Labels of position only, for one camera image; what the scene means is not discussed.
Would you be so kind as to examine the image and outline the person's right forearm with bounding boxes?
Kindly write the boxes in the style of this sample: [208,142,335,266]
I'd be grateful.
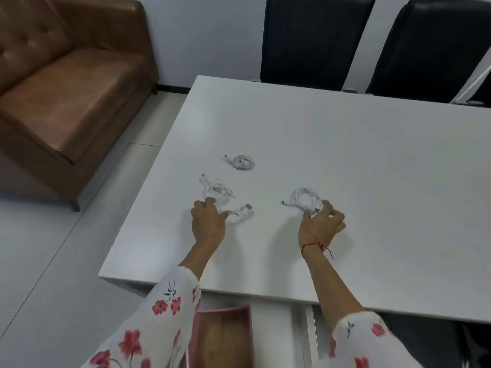
[301,244,367,336]

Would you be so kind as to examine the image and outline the person's left hand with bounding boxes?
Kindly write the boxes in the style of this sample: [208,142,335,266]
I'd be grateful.
[191,197,232,246]

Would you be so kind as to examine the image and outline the brown leather sofa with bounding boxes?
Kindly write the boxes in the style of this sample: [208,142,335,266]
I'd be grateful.
[0,0,159,212]

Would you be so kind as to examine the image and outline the white table leg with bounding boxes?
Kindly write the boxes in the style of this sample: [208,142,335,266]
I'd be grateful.
[292,304,320,368]

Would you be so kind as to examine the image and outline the white tightly wound charging cable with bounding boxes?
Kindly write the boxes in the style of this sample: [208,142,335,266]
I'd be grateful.
[224,154,255,172]

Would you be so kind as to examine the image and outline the red string bracelet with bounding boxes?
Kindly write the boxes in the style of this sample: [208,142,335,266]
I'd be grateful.
[301,235,334,260]

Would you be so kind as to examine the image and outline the person's right hand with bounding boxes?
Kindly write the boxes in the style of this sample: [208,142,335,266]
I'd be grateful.
[298,200,347,248]

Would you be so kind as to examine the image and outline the pink box with wooden inside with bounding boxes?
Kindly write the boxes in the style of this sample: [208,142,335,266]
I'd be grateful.
[186,305,256,368]

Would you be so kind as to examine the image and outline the white floral left sleeve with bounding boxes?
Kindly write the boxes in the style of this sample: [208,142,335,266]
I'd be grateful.
[81,266,202,368]

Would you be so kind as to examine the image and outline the white floral right sleeve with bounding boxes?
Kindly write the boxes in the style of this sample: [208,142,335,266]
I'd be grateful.
[313,310,422,368]

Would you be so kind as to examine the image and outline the person's left forearm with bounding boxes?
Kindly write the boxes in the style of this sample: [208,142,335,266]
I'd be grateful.
[178,242,221,282]

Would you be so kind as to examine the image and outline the white floral sleeve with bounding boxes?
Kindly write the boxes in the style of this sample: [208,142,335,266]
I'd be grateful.
[313,310,422,368]
[81,266,202,368]

